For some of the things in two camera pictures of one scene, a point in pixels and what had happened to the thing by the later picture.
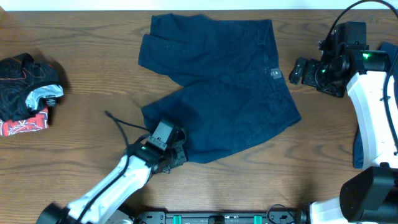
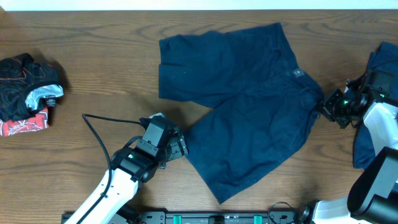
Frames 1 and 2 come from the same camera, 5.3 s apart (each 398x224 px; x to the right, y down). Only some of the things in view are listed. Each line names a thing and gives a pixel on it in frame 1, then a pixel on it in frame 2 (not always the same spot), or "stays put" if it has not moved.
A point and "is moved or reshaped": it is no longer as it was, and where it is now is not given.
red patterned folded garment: [36, 122] stays put
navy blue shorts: [232, 93] is moved or reshaped
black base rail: [271, 217] stays put
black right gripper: [311, 65] -> [326, 107]
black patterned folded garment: [27, 85] stays put
